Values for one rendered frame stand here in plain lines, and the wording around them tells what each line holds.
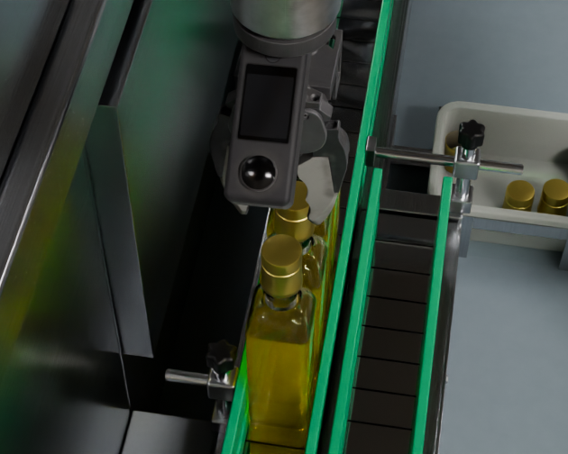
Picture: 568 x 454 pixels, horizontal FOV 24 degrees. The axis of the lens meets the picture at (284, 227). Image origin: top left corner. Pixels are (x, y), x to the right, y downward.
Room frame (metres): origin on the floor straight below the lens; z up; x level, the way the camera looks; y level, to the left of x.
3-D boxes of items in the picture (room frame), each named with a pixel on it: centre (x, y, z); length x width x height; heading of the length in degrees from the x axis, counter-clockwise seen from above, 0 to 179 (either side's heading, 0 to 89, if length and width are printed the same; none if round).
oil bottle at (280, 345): (0.65, 0.00, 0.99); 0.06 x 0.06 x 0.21; 80
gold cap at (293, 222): (0.70, -0.01, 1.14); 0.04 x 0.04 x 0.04
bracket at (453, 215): (0.92, -0.15, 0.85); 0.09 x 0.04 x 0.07; 81
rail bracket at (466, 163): (0.92, -0.17, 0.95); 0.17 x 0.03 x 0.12; 81
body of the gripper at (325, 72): (0.67, 0.00, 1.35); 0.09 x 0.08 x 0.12; 170
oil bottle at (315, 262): (0.70, -0.01, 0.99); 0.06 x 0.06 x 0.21; 81
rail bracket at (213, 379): (0.65, 0.08, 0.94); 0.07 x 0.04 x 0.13; 81
